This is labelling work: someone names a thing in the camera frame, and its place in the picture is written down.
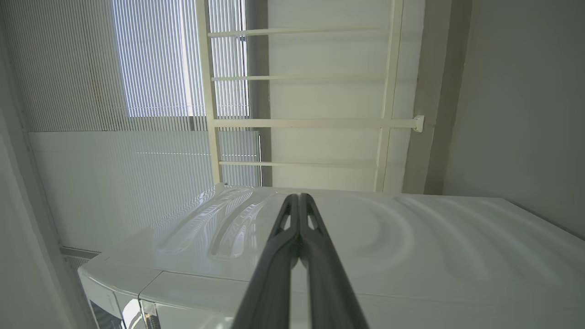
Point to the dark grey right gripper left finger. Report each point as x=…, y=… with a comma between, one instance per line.
x=269, y=278

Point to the white front-load washing machine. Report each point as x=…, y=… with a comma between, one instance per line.
x=411, y=256

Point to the white metal railing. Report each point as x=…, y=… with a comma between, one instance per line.
x=320, y=123

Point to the glossy washing machine control panel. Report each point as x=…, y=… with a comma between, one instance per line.
x=123, y=315

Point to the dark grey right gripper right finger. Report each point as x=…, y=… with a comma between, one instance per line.
x=329, y=283

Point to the white slatted window blind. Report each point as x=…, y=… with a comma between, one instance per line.
x=151, y=59

